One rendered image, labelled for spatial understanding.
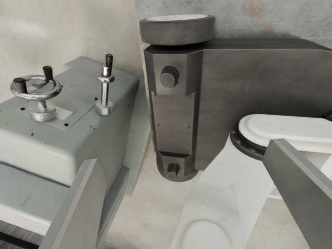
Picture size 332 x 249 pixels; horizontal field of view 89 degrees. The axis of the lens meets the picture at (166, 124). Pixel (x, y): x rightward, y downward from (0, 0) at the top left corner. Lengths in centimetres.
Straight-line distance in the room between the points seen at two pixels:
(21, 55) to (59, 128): 109
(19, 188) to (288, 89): 83
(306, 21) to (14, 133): 88
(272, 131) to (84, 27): 112
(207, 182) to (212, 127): 26
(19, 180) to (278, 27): 93
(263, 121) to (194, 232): 29
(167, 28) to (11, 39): 136
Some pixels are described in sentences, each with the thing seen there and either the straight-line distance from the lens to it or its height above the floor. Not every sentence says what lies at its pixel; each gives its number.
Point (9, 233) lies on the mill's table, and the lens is 83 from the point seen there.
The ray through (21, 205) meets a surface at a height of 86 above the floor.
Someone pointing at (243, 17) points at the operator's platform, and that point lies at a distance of 63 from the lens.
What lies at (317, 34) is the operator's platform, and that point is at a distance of 70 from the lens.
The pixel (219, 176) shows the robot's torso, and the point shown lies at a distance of 35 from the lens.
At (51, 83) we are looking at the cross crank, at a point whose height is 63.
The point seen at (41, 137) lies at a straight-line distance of 61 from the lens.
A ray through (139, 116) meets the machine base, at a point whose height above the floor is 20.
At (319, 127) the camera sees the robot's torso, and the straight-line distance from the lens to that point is 47.
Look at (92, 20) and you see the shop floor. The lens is 121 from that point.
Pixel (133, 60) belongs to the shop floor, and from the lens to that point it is 115.
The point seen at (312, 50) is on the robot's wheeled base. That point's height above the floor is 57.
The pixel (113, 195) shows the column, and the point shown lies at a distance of 136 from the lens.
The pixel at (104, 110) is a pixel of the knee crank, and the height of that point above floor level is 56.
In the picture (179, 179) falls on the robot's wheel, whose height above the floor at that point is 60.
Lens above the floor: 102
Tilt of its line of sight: 51 degrees down
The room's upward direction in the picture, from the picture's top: 160 degrees counter-clockwise
